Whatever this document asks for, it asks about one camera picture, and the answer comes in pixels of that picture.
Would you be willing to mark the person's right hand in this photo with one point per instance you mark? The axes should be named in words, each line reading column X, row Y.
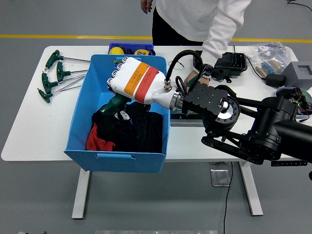
column 146, row 6

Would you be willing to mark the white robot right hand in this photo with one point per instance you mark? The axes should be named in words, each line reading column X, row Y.
column 141, row 83

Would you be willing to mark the green grey hex key rack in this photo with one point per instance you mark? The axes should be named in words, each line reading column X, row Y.
column 185, row 122

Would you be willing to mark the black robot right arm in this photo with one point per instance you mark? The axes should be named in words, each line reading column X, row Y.
column 268, row 122

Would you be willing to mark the person's left forearm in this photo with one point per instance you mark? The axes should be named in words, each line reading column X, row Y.
column 219, row 36

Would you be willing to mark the large light blue plastic box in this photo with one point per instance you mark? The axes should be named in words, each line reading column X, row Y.
column 97, row 80

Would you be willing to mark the grey foam box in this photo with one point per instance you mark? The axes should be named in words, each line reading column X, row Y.
column 293, row 73

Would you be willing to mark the yellow tape measure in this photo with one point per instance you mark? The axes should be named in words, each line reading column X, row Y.
column 141, row 52

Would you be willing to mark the dark brown roll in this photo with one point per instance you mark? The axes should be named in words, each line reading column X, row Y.
column 128, row 51

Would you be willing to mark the small dark blue bin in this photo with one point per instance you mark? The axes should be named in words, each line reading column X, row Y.
column 131, row 45

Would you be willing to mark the yellow ball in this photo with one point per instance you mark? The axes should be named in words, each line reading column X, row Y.
column 116, row 51

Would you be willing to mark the person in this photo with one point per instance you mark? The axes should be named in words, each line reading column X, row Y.
column 190, row 17

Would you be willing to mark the black cloth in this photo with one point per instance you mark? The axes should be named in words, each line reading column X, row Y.
column 146, row 136

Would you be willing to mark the red cloth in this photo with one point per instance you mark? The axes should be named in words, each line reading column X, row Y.
column 96, row 141

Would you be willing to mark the black plastic housing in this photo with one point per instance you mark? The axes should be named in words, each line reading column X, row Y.
column 231, row 63

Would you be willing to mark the metal floor plate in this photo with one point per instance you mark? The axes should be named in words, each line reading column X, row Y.
column 220, row 178

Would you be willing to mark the white table leg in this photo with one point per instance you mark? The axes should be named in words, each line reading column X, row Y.
column 252, row 192
column 81, row 195

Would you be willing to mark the clear bag of parts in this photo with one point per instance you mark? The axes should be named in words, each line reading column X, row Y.
column 268, row 52

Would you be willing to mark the black power adapter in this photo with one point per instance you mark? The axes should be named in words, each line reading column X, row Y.
column 275, row 80

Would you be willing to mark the light blue parts tray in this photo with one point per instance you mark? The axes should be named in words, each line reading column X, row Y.
column 303, row 100

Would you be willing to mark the black table control panel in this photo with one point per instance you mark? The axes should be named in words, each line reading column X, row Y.
column 288, row 163

